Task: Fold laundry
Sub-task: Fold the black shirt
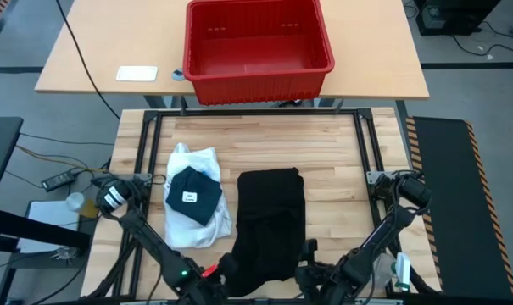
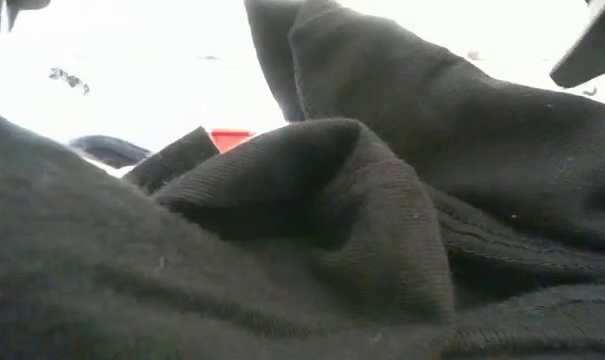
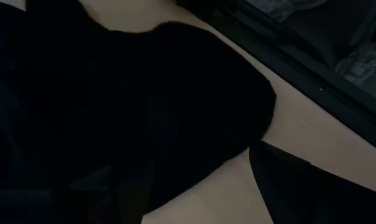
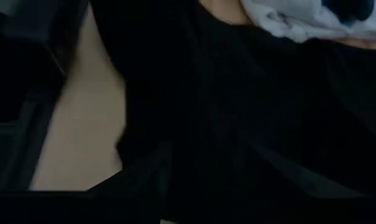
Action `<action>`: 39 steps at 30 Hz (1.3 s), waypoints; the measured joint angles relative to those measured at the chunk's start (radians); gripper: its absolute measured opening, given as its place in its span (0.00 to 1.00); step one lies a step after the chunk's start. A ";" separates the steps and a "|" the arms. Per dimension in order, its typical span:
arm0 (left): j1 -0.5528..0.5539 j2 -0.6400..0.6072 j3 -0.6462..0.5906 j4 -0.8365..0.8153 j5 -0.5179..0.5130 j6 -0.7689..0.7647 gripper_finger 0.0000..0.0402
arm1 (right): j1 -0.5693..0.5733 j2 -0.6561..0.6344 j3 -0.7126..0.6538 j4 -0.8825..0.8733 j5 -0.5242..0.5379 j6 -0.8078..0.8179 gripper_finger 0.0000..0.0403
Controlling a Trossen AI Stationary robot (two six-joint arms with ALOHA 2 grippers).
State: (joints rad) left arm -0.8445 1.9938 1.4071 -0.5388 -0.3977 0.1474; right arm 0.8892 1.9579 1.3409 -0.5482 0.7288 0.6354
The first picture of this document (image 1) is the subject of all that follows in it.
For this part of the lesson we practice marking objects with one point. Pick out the black equipment box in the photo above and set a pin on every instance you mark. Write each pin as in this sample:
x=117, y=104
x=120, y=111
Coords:
x=451, y=17

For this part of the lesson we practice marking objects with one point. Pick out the black metal table frame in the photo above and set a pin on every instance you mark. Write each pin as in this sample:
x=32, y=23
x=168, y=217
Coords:
x=154, y=135

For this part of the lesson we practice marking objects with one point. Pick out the red plastic laundry basket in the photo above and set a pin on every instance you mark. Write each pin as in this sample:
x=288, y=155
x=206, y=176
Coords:
x=256, y=51

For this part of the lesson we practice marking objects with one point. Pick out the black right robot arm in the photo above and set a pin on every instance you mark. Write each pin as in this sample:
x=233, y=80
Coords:
x=383, y=233

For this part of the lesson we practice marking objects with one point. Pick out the round grey desk grommet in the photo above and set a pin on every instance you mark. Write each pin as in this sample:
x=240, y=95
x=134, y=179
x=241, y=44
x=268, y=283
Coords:
x=178, y=75

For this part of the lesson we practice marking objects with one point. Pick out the small white device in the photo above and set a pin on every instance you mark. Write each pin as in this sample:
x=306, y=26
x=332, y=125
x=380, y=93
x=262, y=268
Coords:
x=403, y=271

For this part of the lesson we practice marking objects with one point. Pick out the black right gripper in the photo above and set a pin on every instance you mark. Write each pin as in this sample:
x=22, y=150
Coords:
x=319, y=277

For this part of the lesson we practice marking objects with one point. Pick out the white shirt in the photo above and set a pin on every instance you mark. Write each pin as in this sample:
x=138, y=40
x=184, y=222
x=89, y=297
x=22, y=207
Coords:
x=188, y=235

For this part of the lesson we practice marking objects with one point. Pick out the light wood desk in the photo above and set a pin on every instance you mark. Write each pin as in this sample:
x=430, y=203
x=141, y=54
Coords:
x=366, y=51

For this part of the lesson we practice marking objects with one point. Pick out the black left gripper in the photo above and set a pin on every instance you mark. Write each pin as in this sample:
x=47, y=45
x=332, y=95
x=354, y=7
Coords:
x=207, y=288

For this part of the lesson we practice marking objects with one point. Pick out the white board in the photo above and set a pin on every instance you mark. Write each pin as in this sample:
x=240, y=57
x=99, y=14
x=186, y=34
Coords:
x=48, y=214

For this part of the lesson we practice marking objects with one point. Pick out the silver flat phone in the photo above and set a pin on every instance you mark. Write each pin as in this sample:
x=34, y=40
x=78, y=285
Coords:
x=136, y=73

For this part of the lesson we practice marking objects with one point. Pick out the crumpled clear plastic wrapper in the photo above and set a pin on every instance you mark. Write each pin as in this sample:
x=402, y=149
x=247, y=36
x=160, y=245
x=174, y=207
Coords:
x=64, y=253

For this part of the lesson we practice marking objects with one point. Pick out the black power adapter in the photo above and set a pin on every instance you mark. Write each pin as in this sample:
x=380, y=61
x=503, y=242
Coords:
x=59, y=181

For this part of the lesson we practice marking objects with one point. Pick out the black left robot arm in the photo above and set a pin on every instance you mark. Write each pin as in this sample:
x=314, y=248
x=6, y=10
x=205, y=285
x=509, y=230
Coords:
x=146, y=237

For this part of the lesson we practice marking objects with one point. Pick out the dark navy garment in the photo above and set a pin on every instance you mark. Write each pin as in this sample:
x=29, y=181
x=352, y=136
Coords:
x=192, y=190

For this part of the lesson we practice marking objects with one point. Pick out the black garment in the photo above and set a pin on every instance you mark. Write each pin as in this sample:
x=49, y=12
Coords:
x=269, y=220

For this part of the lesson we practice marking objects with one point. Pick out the black metal beam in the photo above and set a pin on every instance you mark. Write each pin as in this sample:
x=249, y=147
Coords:
x=18, y=226

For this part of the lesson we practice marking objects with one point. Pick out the black hazard-striped floor mat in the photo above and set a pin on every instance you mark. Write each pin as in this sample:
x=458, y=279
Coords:
x=455, y=212

